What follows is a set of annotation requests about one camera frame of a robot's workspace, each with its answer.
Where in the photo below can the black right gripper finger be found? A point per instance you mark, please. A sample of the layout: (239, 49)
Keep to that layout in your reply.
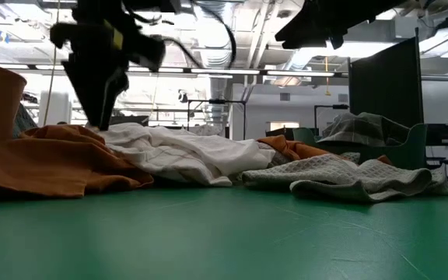
(305, 31)

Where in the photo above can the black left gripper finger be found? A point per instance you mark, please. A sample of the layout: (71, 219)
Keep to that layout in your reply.
(117, 89)
(89, 93)

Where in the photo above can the white towel with red checks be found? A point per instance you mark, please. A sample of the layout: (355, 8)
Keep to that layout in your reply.
(162, 157)

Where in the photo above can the grey checked towel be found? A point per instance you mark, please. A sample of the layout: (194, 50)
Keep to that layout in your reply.
(352, 130)

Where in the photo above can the plain white towel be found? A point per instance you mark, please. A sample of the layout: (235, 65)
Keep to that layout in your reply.
(224, 155)

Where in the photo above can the green plastic basket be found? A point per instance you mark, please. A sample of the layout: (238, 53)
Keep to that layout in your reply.
(410, 155)

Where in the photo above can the yellow tape tag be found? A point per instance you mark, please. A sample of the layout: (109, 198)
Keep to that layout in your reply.
(114, 37)

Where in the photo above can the white rounded appliance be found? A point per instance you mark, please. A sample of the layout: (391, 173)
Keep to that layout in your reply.
(54, 110)

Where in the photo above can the ceiling light strip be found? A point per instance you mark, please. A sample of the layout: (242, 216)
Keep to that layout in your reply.
(224, 72)
(169, 70)
(302, 73)

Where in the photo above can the black partition panel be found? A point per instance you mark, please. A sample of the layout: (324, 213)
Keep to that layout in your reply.
(387, 78)

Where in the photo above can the patterned white sheet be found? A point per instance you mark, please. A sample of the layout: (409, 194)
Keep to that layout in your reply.
(208, 130)

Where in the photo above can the light grey waffle towel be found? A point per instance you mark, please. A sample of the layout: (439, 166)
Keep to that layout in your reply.
(325, 171)

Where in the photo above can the small black monitor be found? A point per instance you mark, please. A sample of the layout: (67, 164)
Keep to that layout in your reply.
(438, 134)

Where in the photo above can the black metal frame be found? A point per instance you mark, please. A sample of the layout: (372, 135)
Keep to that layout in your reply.
(340, 106)
(216, 101)

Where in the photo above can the corrugated ventilation duct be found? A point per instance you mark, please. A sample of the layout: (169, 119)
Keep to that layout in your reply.
(216, 54)

